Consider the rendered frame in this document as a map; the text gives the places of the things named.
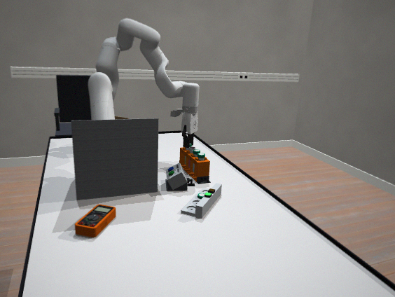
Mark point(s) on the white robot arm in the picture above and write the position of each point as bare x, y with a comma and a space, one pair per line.
102, 86

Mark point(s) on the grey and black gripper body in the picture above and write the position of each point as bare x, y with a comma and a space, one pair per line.
191, 122

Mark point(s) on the orange handheld multimeter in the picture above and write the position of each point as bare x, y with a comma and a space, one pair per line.
93, 223

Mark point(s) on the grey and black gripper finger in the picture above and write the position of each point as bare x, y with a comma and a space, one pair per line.
191, 138
186, 141

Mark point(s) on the dark grey angle bracket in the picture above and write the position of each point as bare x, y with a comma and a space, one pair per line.
203, 181

